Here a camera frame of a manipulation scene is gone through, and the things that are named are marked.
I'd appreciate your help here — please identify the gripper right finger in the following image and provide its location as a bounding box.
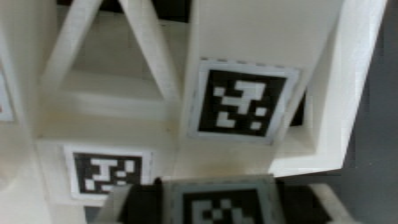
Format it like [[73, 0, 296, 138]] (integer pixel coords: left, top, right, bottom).
[[277, 181, 362, 224]]

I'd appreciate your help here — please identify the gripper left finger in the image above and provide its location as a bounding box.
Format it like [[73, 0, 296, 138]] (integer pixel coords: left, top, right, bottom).
[[90, 178, 165, 224]]

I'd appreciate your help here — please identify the white tagged cube nut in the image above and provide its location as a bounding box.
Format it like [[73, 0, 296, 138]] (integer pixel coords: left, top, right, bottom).
[[161, 175, 286, 224]]

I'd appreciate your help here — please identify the white chair back frame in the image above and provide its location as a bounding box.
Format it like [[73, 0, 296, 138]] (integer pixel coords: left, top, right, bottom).
[[0, 0, 344, 178]]

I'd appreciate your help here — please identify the white chair seat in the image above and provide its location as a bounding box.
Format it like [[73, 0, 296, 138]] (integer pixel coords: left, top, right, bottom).
[[37, 0, 387, 224]]

